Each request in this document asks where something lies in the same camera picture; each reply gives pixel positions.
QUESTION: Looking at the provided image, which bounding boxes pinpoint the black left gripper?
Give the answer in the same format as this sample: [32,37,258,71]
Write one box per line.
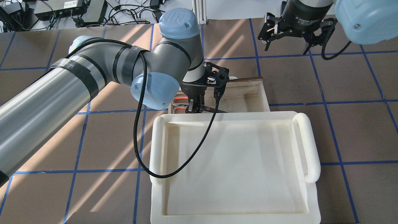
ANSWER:
[181,62,230,114]

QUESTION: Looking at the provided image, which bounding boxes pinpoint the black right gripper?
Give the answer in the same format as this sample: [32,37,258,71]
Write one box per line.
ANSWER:
[257,0,337,55]

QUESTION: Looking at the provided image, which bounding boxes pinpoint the grey orange scissors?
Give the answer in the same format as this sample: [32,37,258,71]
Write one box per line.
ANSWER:
[171,96,227,114]

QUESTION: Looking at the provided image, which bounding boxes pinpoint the light wooden drawer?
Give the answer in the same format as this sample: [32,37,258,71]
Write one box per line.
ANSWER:
[168,77,270,114]

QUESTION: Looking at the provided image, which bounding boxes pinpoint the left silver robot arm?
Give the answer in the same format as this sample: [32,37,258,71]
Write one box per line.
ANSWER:
[0,8,230,186]

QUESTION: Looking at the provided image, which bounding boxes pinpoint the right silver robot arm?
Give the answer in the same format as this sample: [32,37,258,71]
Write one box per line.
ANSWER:
[257,0,398,60]

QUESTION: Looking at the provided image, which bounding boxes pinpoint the white plastic bin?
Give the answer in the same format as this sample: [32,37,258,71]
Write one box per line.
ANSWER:
[150,111,321,224]

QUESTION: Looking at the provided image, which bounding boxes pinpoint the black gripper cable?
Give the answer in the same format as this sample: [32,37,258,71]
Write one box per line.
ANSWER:
[321,19,353,61]
[133,51,224,179]

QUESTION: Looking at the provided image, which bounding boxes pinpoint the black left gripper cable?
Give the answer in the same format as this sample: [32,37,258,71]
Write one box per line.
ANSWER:
[133,51,224,179]

